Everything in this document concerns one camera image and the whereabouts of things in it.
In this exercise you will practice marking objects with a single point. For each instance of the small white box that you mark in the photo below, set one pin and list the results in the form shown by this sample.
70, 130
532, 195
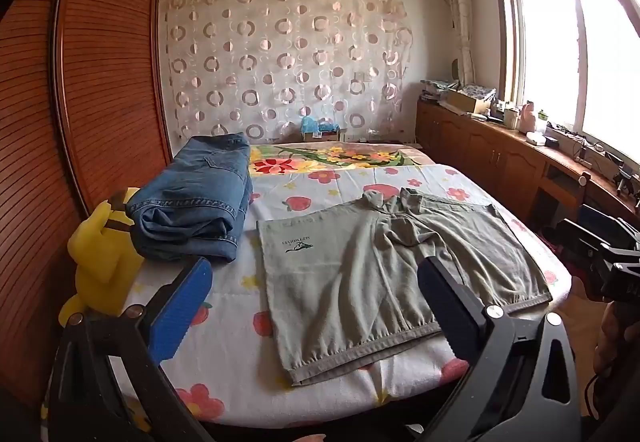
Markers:
534, 139

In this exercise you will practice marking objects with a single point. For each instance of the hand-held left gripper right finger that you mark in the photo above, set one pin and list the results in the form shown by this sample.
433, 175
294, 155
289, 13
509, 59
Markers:
442, 307

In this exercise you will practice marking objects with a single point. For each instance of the wooden slatted wardrobe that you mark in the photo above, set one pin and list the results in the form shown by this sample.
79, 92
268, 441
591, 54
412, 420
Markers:
100, 72

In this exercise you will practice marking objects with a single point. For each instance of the long wooden cabinet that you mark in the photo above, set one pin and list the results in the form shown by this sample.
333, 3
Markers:
500, 162

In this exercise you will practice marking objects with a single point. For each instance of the white window curtain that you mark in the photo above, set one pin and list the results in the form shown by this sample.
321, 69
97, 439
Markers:
457, 12

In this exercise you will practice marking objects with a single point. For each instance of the folded blue jeans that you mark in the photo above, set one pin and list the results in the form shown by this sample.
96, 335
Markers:
190, 202

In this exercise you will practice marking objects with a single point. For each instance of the floral blanket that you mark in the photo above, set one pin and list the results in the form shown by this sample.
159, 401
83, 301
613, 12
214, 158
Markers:
320, 160

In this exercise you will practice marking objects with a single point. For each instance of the person's right hand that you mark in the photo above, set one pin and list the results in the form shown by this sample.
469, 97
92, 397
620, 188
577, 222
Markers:
620, 337

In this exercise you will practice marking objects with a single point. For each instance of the open cardboard box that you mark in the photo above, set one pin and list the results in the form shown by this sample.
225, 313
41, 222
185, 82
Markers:
465, 102

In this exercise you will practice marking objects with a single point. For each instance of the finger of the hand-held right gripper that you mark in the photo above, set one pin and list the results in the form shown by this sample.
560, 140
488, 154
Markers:
587, 239

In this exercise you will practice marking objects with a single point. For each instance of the circle pattern sheer curtain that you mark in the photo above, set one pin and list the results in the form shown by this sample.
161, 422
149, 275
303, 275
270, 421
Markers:
280, 62

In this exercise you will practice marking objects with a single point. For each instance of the yellow plush toy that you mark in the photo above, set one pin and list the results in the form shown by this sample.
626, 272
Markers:
102, 252

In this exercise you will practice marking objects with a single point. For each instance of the green pants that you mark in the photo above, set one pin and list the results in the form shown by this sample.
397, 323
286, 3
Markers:
360, 282

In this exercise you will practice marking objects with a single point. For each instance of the white cup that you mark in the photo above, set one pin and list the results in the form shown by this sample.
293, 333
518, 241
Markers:
510, 118

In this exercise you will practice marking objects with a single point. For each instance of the window with wooden frame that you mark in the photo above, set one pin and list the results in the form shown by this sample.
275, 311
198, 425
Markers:
550, 47

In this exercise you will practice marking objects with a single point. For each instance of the strawberry print bed sheet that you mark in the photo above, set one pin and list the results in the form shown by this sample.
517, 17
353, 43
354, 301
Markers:
235, 372

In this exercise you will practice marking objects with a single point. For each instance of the small box with blue bag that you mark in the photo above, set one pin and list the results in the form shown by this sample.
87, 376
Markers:
320, 130

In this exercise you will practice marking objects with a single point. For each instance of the pile of patterned cloth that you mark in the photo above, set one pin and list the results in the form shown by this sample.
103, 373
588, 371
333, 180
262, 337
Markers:
440, 90

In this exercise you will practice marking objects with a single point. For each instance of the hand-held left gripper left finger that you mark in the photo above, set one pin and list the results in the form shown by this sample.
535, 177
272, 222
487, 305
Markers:
175, 312

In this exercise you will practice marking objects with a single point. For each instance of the small black box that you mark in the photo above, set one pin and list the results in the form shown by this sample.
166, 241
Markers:
552, 142

